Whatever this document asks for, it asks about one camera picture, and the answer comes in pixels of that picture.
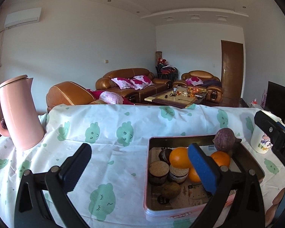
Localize dark purple blanket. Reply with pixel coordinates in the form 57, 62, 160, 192
202, 80, 222, 87

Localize wooden coffee table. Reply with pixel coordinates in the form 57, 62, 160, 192
144, 89, 207, 108

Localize person's right hand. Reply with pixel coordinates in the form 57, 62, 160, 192
265, 190, 285, 228

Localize brown round fruit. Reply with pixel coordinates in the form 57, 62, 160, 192
161, 182, 181, 199

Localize newspaper liner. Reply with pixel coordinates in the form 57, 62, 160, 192
150, 145, 243, 211

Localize black television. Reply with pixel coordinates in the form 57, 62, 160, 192
264, 81, 285, 124

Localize brown leather armchair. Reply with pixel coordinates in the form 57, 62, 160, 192
46, 81, 136, 113

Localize pink electric kettle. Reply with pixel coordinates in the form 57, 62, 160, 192
0, 75, 45, 150

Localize red cloth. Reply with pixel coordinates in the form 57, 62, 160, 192
87, 89, 102, 99

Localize dark sugarcane piece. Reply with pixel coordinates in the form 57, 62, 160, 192
158, 148, 173, 165

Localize white cartoon mug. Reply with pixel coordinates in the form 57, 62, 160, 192
250, 123, 276, 154

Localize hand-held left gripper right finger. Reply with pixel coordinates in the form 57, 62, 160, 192
187, 143, 268, 228

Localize stacked dark chairs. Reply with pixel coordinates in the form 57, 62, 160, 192
156, 63, 178, 81

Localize brown wooden door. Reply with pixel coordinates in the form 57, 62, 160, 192
220, 40, 244, 99

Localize white mug lid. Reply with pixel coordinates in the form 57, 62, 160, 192
264, 110, 283, 122

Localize small orange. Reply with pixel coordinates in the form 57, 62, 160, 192
210, 151, 231, 167
188, 167, 202, 183

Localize green cloud print tablecloth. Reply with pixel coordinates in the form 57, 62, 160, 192
0, 103, 285, 228

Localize white air conditioner pipe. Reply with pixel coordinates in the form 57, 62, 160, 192
0, 28, 4, 67

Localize white air conditioner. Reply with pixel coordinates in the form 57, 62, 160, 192
4, 8, 42, 28

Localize round sesame cake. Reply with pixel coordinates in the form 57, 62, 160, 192
169, 164, 189, 184
148, 161, 169, 186

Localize metal tin with pink sides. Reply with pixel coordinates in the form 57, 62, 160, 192
144, 134, 266, 222

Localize brown leather loveseat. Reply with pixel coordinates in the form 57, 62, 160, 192
173, 70, 223, 104

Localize large orange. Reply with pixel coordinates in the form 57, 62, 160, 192
169, 147, 193, 169

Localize pale pink pillow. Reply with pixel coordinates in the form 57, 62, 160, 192
99, 91, 124, 104

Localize purple passion fruit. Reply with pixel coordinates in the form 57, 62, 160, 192
215, 128, 235, 152

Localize pile of small oranges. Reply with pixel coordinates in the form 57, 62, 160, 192
186, 88, 206, 95

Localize brown leather three-seat sofa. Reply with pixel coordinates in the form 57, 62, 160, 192
96, 68, 173, 104

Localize pink floral pillow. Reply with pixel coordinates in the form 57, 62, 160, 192
111, 77, 133, 89
186, 77, 204, 86
133, 75, 154, 86
129, 78, 145, 90

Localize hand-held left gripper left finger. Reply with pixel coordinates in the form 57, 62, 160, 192
14, 143, 92, 228

